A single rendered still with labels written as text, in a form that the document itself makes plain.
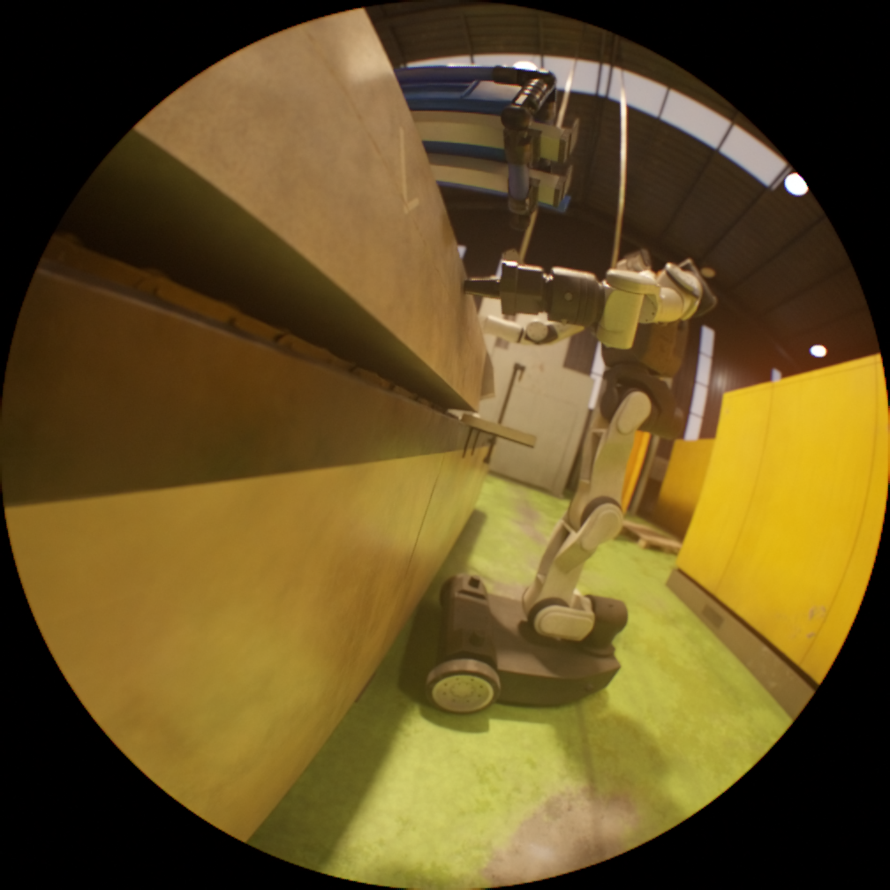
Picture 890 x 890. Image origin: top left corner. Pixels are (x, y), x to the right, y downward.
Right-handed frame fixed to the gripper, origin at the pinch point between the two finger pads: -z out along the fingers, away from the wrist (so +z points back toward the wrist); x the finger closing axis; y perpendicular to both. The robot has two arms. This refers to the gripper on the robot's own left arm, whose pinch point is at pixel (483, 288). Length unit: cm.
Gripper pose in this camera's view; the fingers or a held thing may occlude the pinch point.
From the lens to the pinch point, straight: 53.8
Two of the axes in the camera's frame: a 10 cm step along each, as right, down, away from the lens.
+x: 2.0, -0.1, 9.8
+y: 1.4, -9.9, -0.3
